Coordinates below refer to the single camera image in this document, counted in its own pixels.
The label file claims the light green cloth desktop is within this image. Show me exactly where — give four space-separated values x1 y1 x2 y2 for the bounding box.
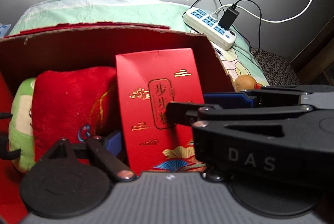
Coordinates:
9 0 269 91

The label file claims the white power strip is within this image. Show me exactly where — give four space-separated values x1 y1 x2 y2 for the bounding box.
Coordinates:
183 7 237 51

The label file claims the orange fruit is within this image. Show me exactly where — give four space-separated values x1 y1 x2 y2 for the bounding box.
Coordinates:
234 75 257 92

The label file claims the brown patterned chair cushion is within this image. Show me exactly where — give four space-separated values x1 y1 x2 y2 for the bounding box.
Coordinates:
250 48 299 86

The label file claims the red gift box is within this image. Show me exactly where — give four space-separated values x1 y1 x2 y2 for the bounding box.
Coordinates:
115 48 208 175

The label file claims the red cardboard box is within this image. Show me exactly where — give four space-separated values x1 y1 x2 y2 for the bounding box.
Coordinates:
0 21 235 216

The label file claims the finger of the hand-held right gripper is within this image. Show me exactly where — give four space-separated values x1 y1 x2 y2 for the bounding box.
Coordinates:
203 84 334 111
166 101 334 184

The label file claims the green plush toy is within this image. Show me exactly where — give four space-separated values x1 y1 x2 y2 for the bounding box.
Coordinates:
0 77 37 174

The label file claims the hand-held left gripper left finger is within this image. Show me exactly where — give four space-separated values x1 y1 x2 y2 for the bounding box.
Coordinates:
39 130 136 183

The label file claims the black charger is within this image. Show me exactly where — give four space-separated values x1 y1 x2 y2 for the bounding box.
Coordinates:
219 4 240 30

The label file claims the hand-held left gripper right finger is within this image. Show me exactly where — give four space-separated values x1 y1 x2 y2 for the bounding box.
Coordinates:
206 167 230 183

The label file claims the red plush toy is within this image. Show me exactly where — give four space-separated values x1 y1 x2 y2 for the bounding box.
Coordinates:
31 66 123 165

